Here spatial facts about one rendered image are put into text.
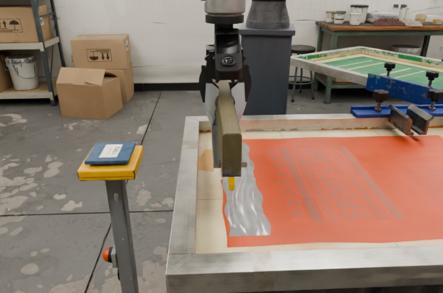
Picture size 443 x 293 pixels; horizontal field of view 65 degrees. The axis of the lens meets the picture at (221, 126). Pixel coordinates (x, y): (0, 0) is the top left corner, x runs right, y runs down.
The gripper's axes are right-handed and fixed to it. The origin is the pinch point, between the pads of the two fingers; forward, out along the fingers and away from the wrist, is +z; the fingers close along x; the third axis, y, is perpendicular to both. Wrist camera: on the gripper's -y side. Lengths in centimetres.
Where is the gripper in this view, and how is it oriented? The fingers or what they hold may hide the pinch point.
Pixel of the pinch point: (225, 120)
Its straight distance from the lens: 69.8
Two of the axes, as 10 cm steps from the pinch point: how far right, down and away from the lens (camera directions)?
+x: -10.0, 0.2, -0.4
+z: 0.0, 9.2, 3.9
